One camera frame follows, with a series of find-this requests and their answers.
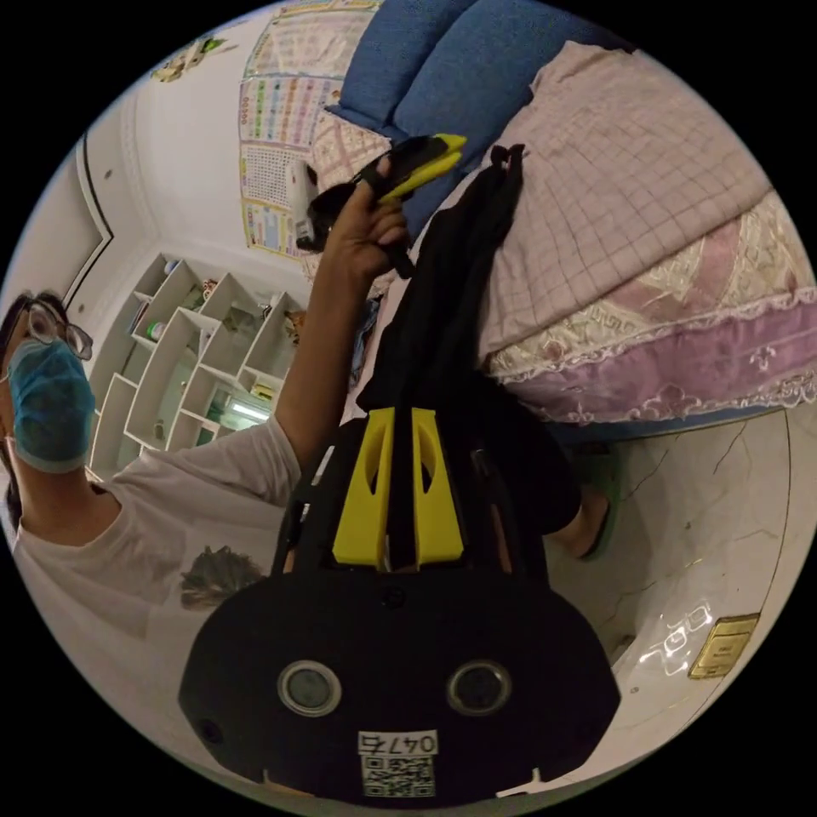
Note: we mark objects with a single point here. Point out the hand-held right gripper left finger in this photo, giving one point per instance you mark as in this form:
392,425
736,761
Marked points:
360,504

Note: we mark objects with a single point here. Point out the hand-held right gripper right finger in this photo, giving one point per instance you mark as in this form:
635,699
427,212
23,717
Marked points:
440,510

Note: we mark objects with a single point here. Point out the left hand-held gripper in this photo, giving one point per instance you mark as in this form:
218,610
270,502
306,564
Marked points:
408,156

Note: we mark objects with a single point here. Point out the black shorts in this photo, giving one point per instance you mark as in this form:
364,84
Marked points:
447,287

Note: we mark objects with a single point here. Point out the person's left forearm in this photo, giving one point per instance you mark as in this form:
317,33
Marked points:
319,357

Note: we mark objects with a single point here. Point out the person's left hand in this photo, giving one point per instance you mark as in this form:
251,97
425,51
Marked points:
360,239

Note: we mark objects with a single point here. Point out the pink embroidered pillow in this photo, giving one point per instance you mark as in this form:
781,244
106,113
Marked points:
345,150

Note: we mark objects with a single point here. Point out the blue cushion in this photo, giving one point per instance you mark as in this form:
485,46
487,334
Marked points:
389,57
491,70

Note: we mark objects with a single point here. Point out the bed with pink checked quilt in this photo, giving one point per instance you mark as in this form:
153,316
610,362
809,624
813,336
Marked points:
638,191

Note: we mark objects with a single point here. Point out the person's body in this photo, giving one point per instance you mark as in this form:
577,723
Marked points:
127,549

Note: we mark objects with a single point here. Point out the brass floor socket cover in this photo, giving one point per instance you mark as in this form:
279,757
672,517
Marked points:
722,645

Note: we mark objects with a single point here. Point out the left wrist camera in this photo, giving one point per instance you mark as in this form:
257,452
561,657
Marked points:
300,198

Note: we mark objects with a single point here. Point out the white wall shelf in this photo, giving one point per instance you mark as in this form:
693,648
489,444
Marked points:
185,357

